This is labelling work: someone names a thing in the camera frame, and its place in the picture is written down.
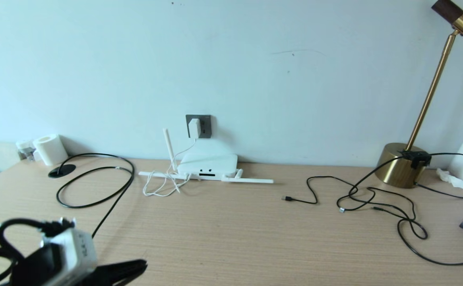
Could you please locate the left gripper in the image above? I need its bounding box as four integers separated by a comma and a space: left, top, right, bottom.
10, 243, 148, 286

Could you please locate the white router with antennas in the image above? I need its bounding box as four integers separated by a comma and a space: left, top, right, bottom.
138, 128, 275, 186

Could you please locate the white power adapter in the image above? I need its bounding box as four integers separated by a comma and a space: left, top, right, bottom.
188, 118, 201, 139

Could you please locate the black plug on lamp base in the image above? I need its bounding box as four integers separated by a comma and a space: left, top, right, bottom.
400, 149, 432, 170

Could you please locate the white paper roll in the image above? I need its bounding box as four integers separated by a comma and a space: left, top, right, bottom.
33, 134, 69, 166

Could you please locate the brass desk lamp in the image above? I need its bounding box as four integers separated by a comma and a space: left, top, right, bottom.
375, 0, 463, 189

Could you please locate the crumpled white tissue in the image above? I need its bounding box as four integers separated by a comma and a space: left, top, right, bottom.
436, 168, 463, 191

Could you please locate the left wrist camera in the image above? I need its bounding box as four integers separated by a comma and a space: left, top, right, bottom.
40, 218, 98, 282

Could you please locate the black ethernet cable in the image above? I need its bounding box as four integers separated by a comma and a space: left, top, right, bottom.
56, 153, 136, 239

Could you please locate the thin white adapter cable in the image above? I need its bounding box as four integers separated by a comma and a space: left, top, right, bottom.
143, 138, 198, 197

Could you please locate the black desk cable grommet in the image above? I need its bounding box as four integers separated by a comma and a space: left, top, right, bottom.
48, 164, 76, 178

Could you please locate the grey wall socket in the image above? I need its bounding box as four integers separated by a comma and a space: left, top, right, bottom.
186, 114, 212, 139

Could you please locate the black usb cable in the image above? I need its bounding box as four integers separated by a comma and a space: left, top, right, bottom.
282, 175, 376, 205

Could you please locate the black cable with silver tip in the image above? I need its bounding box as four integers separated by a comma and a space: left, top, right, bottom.
337, 187, 428, 240

